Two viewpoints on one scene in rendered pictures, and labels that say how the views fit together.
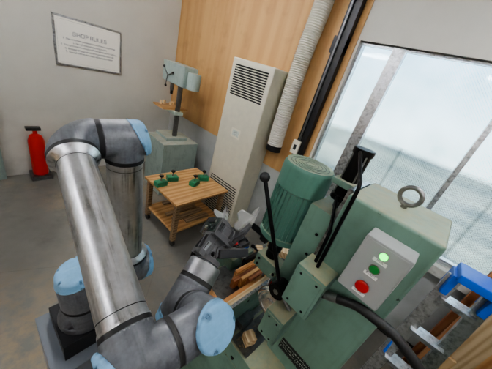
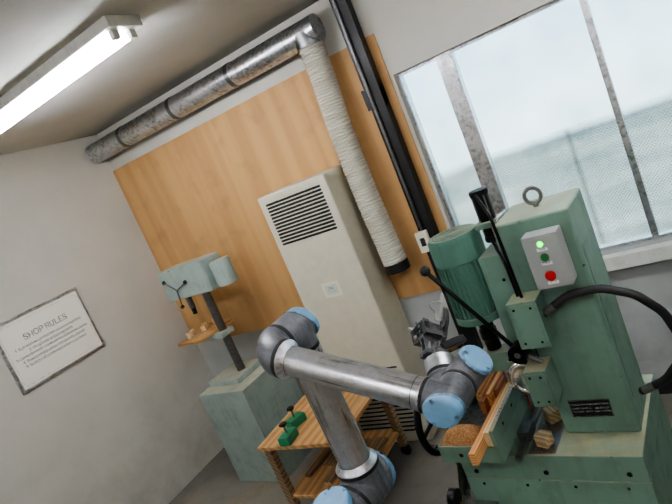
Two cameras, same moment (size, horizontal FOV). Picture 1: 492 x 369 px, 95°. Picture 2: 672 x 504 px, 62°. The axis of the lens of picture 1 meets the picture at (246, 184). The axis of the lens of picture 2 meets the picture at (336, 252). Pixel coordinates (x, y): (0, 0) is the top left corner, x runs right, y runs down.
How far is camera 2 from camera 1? 111 cm
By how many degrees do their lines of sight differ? 16
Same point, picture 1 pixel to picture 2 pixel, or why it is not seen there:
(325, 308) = (562, 328)
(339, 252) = (526, 273)
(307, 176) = (456, 242)
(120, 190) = not seen: hidden behind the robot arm
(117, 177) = not seen: hidden behind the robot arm
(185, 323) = (456, 365)
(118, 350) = (432, 390)
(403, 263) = (551, 237)
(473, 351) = not seen: outside the picture
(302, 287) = (524, 321)
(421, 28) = (444, 25)
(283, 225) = (475, 299)
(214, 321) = (471, 353)
